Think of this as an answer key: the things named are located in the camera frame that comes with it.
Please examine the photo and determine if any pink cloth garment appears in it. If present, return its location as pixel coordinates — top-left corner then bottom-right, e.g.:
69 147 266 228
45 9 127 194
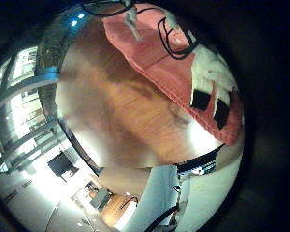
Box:
101 3 245 147

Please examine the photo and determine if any wooden side table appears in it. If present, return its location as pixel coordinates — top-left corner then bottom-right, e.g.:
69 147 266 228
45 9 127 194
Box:
100 193 139 228

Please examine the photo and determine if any thin black cable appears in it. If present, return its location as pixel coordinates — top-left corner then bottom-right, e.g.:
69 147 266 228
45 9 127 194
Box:
119 196 139 211

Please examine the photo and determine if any metal framed glass partition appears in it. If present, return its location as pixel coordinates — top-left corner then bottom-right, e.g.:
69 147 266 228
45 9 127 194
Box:
0 46 61 172

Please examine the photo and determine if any grey box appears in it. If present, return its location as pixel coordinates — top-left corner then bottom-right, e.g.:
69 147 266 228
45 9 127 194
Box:
89 188 111 210

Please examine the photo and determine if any black monitor screen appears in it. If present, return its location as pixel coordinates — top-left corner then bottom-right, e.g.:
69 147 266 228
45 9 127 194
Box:
47 151 80 182

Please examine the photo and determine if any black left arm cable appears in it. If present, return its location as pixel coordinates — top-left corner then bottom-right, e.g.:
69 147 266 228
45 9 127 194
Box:
144 205 179 232

